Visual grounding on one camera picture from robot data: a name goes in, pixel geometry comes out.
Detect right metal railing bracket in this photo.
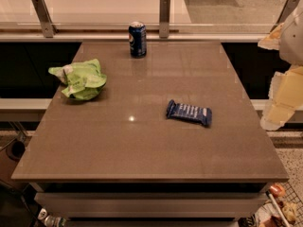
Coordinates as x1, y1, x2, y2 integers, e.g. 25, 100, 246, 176
272, 0, 300, 30

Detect blue rxbar blueberry bar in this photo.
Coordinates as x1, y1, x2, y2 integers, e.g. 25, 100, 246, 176
166, 99, 212, 127

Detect green crumpled chip bag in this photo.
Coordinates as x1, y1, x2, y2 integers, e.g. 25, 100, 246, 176
48, 59, 107, 101

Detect metal railing bracket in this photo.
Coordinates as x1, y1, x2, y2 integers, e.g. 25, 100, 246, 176
272, 0, 300, 30
31, 0, 56, 38
159, 0, 170, 39

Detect grey drawer front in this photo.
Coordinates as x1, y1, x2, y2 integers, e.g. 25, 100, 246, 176
35, 193, 267, 218

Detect middle metal railing bracket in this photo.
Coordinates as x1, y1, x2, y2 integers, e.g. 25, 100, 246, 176
159, 0, 170, 39

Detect cans under table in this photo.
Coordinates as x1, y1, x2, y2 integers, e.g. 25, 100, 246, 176
38, 208, 66, 227

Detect wire basket with snacks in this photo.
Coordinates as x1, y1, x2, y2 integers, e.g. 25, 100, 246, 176
252, 183, 303, 227

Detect blue pepsi can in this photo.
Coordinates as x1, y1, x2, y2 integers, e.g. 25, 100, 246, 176
129, 21, 147, 58

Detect dark round stool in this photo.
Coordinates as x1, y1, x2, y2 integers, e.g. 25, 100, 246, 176
6, 140, 26, 162

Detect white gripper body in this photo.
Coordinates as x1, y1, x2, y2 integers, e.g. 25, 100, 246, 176
279, 7, 303, 65

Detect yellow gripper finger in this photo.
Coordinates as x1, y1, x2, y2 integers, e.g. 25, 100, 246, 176
260, 65, 303, 131
258, 23, 284, 50

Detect left metal railing bracket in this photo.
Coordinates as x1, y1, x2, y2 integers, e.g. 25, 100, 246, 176
31, 0, 56, 38

